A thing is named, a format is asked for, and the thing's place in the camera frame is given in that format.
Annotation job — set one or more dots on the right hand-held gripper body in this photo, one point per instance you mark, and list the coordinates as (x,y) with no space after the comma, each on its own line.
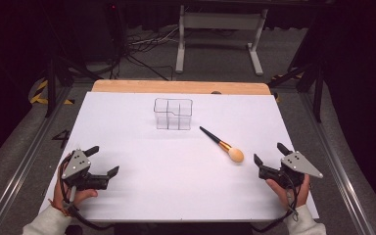
(298,163)

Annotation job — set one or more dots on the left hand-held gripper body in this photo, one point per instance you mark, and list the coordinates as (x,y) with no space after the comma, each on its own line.
(78,164)

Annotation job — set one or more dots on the person's right hand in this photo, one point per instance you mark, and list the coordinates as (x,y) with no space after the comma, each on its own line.
(290,196)

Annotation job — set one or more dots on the person's left hand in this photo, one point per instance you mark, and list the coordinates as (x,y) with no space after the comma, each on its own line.
(59,194)

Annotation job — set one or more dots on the black gold makeup brush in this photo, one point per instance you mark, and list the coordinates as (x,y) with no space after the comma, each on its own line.
(223,144)

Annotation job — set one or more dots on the white table sheet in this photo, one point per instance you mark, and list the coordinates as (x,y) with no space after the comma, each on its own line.
(163,182)

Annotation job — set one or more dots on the black tripod stand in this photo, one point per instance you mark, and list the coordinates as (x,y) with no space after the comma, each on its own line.
(318,88)
(51,81)

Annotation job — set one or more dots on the yellow black hazard tape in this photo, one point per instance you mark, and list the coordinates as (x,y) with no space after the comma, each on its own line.
(287,76)
(39,96)

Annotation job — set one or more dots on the clear plastic organizer box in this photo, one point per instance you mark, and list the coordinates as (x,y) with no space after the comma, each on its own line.
(173,114)

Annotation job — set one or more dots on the wooden table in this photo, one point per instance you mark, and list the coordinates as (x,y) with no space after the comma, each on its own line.
(176,87)

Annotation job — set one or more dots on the black device with red light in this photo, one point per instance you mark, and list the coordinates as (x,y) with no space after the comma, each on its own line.
(115,26)

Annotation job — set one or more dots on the aluminium floor rail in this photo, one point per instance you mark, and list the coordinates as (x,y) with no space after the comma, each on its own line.
(16,173)
(342,176)

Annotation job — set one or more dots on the white metal stand frame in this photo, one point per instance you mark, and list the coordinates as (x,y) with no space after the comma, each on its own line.
(220,21)

